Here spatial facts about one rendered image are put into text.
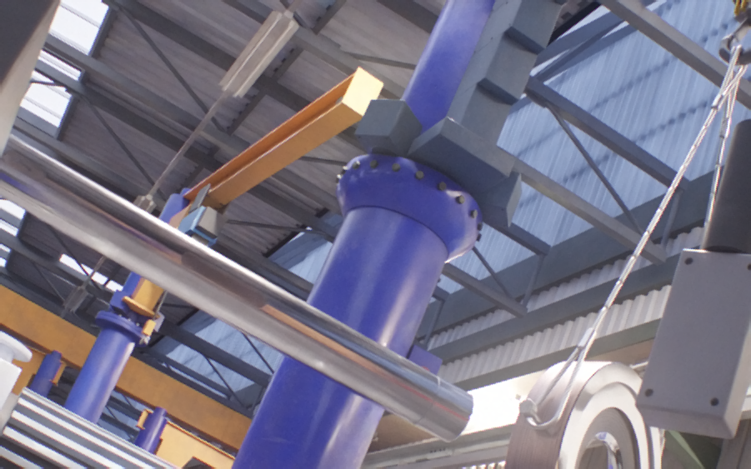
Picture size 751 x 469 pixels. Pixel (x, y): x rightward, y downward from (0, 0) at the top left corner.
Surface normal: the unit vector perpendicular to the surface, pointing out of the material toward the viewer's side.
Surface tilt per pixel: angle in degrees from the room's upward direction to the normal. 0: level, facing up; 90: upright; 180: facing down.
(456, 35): 90
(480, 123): 90
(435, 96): 90
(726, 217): 90
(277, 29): 180
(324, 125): 180
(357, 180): 129
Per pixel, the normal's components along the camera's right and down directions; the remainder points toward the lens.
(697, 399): -0.48, -0.54
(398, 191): -0.32, 0.17
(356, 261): -0.29, -0.51
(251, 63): -0.37, 0.84
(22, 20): 0.40, -0.23
